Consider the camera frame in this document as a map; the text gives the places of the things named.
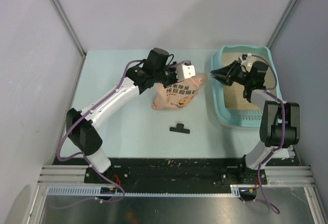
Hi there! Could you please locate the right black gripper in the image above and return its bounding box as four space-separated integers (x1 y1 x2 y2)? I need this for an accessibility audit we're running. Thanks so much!
211 60 252 86

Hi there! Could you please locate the orange cat litter bag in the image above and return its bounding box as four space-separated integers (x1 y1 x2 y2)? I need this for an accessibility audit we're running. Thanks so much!
152 73 208 110

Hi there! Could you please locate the black bag clip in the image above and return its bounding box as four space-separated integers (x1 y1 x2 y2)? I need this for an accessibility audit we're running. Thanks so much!
169 123 191 134

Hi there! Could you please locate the clear plastic scoop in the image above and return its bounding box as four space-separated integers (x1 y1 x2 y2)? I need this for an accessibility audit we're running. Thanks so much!
208 72 216 79

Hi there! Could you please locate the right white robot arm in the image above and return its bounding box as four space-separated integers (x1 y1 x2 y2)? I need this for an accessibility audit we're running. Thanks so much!
211 60 300 184

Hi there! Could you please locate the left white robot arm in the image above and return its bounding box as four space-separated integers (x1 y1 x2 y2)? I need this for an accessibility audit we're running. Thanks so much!
63 48 177 183

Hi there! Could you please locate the tan cat litter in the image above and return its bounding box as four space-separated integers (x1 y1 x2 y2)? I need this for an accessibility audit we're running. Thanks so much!
221 53 260 111

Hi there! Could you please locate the teal litter box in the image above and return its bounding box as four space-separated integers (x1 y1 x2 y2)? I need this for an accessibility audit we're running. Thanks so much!
211 45 282 128

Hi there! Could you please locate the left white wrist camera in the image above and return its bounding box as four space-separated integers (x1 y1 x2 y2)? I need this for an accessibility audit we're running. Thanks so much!
176 60 196 82

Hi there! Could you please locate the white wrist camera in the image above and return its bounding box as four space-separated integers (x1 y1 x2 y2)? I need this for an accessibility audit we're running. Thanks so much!
176 60 196 82
238 53 252 68

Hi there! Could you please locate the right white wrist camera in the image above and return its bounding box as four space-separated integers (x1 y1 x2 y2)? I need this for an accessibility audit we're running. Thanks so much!
238 53 252 68

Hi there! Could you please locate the aluminium frame rail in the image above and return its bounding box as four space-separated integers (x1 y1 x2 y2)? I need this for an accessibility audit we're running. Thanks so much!
37 129 328 224

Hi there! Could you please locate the right aluminium corner post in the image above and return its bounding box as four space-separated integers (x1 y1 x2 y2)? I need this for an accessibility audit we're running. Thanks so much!
266 0 300 49

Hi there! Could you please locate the aluminium corner post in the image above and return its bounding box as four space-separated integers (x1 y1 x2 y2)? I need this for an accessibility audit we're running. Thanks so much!
37 0 87 58
266 0 300 49

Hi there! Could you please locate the left aluminium corner post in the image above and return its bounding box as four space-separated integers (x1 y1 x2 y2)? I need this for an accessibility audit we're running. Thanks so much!
37 0 87 58

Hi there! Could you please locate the white slotted cable duct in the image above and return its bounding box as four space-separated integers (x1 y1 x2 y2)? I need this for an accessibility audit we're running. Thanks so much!
46 185 257 197

